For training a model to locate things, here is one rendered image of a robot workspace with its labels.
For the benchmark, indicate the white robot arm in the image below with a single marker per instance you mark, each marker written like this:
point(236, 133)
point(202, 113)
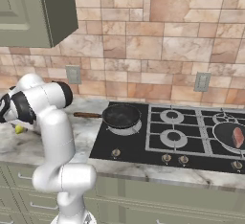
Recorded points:
point(55, 129)

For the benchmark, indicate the yellow-green lemon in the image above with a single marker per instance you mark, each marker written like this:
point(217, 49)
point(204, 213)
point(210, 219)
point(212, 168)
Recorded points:
point(19, 129)

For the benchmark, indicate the red raw steak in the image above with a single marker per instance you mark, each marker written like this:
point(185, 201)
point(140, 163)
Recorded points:
point(237, 137)

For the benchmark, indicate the brass hob knob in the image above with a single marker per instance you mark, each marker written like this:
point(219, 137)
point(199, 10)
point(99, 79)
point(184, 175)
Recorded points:
point(237, 165)
point(115, 152)
point(183, 160)
point(166, 158)

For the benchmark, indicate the black gas hob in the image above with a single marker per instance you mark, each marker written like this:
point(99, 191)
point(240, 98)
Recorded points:
point(191, 138)

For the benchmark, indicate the green base cupboard front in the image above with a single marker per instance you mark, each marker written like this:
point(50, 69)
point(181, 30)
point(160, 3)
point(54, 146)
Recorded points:
point(178, 202)

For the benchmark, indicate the green drawer front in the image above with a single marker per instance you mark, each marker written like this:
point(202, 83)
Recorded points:
point(16, 176)
point(35, 202)

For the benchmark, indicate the grey wall socket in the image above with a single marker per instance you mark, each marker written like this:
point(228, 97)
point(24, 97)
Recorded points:
point(73, 75)
point(202, 81)

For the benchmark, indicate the green wall cupboard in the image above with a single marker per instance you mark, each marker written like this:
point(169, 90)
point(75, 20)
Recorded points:
point(28, 14)

